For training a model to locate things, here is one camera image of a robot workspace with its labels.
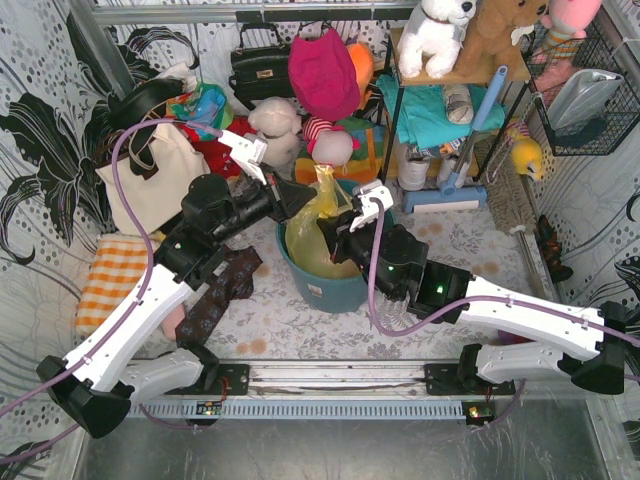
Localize rainbow striped bag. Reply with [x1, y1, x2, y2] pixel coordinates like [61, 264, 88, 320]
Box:
[293, 117, 387, 184]

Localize cream canvas tote bag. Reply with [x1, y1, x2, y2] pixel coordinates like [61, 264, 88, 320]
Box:
[118, 123, 210, 234]

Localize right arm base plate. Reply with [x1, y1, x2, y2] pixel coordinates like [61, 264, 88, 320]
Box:
[423, 362, 516, 396]

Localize orange plush toy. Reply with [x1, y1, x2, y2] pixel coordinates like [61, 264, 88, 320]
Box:
[346, 43, 374, 108]

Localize black wire basket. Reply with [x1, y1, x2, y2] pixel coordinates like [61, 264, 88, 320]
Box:
[522, 23, 639, 156]

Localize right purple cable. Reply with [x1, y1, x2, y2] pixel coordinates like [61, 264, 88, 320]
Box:
[367, 197, 640, 431]

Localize orange checkered towel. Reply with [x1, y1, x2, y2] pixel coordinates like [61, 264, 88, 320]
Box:
[75, 234, 148, 336]

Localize brown teddy bear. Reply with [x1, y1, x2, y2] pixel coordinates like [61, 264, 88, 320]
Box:
[455, 0, 549, 80]

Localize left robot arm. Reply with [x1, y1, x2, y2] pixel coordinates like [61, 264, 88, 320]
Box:
[36, 170, 317, 439]

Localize yellow trash bag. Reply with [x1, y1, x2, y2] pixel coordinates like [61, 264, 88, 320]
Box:
[285, 165, 359, 279]

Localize silver foil pouch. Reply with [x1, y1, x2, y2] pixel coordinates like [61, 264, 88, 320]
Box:
[547, 69, 624, 130]

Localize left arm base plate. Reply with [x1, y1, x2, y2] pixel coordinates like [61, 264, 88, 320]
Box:
[195, 363, 250, 396]

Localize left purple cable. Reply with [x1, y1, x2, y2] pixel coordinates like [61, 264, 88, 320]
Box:
[0, 117, 226, 466]

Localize red cloth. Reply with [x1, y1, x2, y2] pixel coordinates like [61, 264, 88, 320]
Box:
[189, 116, 256, 179]

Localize brown patterned necktie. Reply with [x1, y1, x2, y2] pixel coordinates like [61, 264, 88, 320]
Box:
[176, 247, 262, 348]

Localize colourful printed bag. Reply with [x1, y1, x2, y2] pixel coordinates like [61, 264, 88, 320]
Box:
[165, 83, 234, 143]

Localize grey cable duct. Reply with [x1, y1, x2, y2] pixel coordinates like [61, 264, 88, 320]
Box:
[130, 400, 465, 420]

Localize pink plush toy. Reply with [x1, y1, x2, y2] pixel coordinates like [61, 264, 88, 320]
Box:
[531, 0, 602, 64]

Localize pink white plush doll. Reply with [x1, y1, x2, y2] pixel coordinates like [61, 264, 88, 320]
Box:
[302, 116, 360, 170]

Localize purple cable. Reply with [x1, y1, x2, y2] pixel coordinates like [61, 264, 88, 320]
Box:
[0, 117, 226, 466]
[367, 197, 640, 431]

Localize magenta fabric bag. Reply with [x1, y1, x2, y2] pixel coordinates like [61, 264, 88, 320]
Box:
[288, 28, 360, 122]

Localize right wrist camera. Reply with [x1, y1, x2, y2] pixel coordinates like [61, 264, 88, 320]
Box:
[349, 179, 394, 232]

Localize teal folded cloth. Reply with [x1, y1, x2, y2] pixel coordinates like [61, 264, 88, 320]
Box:
[376, 75, 506, 149]

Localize pink cloth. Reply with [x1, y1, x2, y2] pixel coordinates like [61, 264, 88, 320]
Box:
[161, 303, 186, 341]

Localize teal trash bin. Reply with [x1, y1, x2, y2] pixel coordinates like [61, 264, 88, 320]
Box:
[275, 179, 396, 314]

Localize white plush dog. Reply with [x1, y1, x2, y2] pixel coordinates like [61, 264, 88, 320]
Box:
[398, 0, 477, 79]

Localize black leather handbag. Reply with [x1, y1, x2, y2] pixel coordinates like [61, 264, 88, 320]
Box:
[228, 22, 295, 111]

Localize grey rolled sock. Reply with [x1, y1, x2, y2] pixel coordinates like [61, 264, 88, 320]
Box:
[442, 84, 474, 125]

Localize wooden metal shelf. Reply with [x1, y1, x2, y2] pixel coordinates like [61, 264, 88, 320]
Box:
[375, 27, 534, 185]

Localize aluminium front rail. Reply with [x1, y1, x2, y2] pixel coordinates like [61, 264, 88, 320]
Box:
[73, 358, 613, 399]

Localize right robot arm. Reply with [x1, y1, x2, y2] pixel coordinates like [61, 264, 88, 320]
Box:
[317, 213, 632, 395]

